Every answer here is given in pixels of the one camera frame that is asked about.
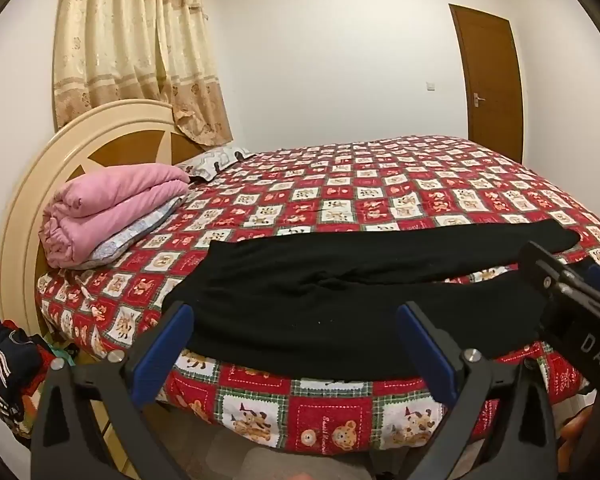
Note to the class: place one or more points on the beige patterned curtain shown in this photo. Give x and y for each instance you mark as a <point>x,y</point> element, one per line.
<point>130,45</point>

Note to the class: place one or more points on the black pants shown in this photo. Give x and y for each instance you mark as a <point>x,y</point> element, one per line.
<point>330,310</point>

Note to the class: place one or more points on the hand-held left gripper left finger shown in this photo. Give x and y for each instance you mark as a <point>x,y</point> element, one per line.
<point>164,342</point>

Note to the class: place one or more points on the pink folded blanket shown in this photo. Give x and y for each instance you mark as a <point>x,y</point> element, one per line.
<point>110,200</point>

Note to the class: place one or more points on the bed with red printed bedspread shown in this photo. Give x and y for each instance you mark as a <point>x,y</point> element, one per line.
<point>380,190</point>

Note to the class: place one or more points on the grey patterned pillow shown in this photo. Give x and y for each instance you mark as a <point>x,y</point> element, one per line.
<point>210,160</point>

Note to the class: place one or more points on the cream and brown headboard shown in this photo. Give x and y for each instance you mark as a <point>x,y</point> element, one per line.
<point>35,180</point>

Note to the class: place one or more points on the pile of dark striped clothes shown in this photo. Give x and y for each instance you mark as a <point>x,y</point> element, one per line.
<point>10,370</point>

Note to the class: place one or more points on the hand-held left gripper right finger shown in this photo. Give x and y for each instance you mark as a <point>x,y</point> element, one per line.
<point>426,344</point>

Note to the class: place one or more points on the brown wooden door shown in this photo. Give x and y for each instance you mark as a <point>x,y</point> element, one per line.
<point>492,75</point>

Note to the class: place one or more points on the light floral folded quilt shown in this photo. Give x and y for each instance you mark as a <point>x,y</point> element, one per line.
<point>130,237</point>

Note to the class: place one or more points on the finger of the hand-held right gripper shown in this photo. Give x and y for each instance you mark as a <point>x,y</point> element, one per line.
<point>595,270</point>
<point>545,267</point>

